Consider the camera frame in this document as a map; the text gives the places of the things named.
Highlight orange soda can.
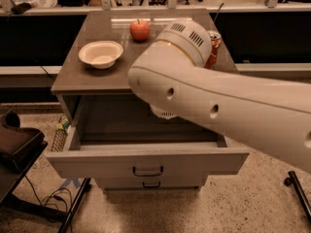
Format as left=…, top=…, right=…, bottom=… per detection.
left=205, top=30, right=222, bottom=69

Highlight black floor cable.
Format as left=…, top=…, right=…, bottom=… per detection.
left=24, top=174, right=74, bottom=223

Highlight wire mesh basket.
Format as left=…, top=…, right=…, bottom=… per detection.
left=52, top=115, right=69, bottom=151

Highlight grey drawer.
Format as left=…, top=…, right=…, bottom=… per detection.
left=46, top=95, right=251, bottom=181
left=94, top=177, right=206, bottom=190

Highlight blue tape cross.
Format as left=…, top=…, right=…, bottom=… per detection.
left=60, top=179, right=81, bottom=188

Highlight grey drawer cabinet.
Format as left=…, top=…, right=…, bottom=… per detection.
left=51, top=8, right=242, bottom=194

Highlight black left base leg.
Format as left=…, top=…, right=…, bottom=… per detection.
left=58, top=178, right=91, bottom=233

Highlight white paper bowl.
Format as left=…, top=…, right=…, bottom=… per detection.
left=79, top=41, right=123, bottom=69

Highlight black base leg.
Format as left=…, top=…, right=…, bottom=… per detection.
left=284, top=171, right=311, bottom=223
left=58, top=178, right=91, bottom=233

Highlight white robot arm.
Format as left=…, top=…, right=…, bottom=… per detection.
left=127, top=18, right=311, bottom=172

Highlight black right base leg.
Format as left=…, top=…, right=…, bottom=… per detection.
left=284, top=171, right=311, bottom=223

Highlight grey top drawer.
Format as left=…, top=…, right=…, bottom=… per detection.
left=46, top=95, right=251, bottom=181

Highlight grey bottom drawer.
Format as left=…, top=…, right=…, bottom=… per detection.
left=94, top=177, right=206, bottom=190

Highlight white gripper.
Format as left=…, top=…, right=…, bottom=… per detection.
left=150, top=105, right=176, bottom=119

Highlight red apple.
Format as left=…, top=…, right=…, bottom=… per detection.
left=129, top=19, right=150, bottom=42

